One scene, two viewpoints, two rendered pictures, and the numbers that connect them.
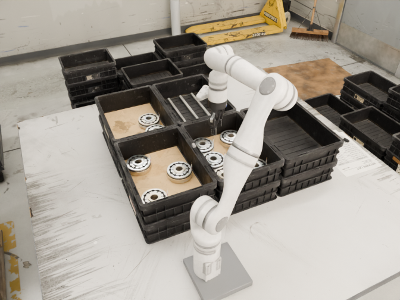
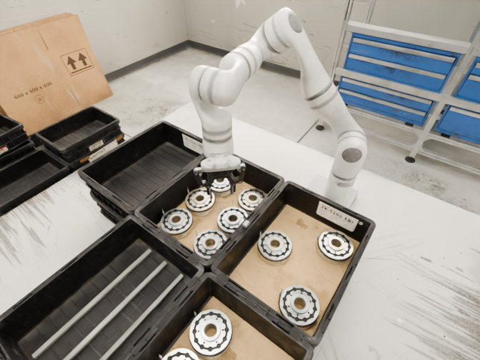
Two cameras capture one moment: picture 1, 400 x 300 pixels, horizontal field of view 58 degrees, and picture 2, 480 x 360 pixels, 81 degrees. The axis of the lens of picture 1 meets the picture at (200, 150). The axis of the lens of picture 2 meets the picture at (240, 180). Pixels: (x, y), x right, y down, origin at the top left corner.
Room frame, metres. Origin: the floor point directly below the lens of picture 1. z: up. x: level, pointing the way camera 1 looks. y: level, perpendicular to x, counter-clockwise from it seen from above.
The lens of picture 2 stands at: (1.42, 0.43, 1.59)
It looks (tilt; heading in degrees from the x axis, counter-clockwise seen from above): 45 degrees down; 241
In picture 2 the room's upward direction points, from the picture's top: straight up
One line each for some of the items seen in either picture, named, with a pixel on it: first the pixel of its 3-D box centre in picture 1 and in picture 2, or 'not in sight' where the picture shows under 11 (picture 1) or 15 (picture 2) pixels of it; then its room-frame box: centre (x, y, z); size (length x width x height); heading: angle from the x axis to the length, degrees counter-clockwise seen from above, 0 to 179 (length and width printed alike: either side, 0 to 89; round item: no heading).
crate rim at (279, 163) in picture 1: (229, 144); (213, 197); (1.20, -0.13, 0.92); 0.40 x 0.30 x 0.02; 24
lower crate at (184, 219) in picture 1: (165, 191); not in sight; (1.08, 0.15, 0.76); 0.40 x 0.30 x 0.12; 24
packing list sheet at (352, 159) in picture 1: (343, 151); not in sight; (1.41, -0.72, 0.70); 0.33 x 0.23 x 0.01; 25
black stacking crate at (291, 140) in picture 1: (287, 136); (153, 170); (1.32, -0.40, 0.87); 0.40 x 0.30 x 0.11; 24
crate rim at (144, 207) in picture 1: (162, 163); (298, 246); (1.08, 0.15, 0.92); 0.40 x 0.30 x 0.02; 24
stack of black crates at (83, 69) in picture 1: (91, 84); not in sight; (2.67, 0.90, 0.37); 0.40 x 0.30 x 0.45; 115
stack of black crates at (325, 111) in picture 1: (328, 121); not in sight; (2.30, -1.00, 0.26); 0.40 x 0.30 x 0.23; 25
